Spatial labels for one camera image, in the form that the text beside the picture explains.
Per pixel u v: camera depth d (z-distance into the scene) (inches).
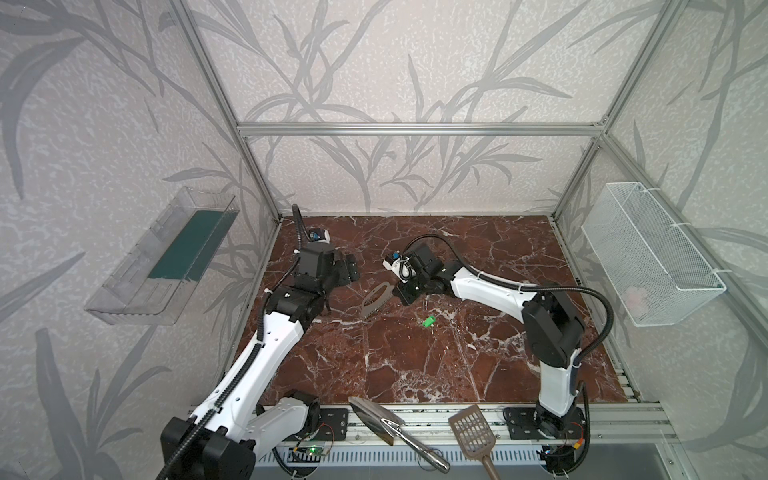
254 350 17.5
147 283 25.1
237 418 15.4
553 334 19.4
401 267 31.0
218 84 32.6
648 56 30.5
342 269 26.7
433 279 26.9
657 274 24.3
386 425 28.4
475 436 27.8
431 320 36.4
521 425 28.8
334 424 29.0
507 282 22.0
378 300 36.6
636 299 28.9
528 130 37.9
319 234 26.2
